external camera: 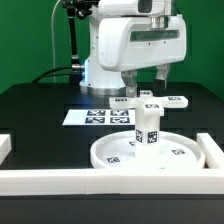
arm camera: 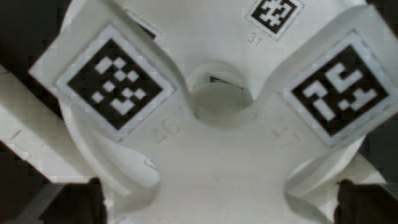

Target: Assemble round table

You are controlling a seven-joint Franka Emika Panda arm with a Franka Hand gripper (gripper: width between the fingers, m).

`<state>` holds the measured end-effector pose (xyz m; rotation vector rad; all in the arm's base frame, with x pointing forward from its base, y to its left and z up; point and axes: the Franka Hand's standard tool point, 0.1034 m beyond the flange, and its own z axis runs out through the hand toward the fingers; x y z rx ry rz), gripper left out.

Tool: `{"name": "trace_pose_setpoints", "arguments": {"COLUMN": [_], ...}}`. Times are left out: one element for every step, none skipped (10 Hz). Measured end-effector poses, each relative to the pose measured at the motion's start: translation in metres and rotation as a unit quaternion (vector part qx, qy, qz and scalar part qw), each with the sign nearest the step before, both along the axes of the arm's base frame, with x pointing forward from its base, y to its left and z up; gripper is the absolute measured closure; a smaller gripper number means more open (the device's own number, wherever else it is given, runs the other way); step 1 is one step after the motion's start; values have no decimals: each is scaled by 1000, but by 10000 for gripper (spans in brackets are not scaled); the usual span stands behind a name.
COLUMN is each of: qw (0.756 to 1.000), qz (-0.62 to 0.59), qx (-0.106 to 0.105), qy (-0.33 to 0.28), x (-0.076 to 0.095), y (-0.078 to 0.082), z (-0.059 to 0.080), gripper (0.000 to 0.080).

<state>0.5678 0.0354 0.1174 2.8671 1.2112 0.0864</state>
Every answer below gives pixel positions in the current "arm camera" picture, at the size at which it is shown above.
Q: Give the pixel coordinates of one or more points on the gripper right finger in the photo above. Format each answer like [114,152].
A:
[366,203]

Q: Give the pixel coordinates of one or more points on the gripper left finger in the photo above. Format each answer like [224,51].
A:
[66,204]

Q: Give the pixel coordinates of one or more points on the white cylindrical table leg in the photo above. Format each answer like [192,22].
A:
[222,104]

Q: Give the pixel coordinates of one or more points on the white cross-shaped table base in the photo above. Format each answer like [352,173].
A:
[224,160]

